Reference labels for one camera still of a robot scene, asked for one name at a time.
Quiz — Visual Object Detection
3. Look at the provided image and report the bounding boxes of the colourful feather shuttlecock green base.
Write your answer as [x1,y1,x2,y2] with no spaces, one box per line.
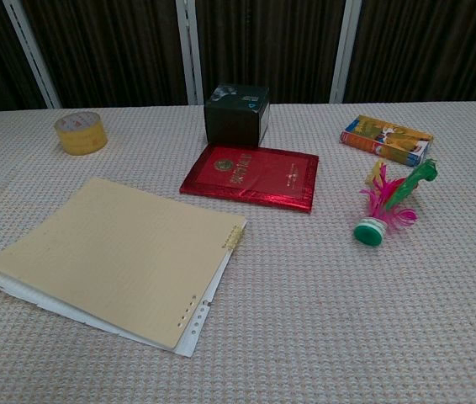
[353,158,438,248]

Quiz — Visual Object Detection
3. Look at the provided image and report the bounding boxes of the red foil certificate booklet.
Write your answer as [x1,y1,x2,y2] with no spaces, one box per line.
[178,144,320,216]

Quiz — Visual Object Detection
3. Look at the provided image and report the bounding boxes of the dark green cube box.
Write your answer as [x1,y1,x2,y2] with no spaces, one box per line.
[203,82,271,149]

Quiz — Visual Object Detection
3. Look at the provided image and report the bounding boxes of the white punched loose-leaf sheets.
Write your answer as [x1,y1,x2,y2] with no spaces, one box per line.
[0,247,239,370]

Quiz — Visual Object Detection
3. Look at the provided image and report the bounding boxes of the woven beige tablecloth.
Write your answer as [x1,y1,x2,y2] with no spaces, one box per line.
[0,99,476,404]

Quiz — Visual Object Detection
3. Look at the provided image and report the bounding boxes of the beige loose-leaf paper pad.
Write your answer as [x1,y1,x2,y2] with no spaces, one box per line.
[0,176,248,350]

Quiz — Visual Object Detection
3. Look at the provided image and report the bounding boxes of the colourful small carton box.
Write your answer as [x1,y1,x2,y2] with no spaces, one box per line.
[339,114,435,168]

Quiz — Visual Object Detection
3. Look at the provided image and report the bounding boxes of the yellow packing tape roll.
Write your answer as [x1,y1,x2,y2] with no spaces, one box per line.
[54,112,108,157]

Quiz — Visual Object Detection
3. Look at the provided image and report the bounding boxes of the grey aluminium extrusion bar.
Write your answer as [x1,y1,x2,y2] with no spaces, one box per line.
[329,0,363,104]
[2,0,61,110]
[174,0,204,105]

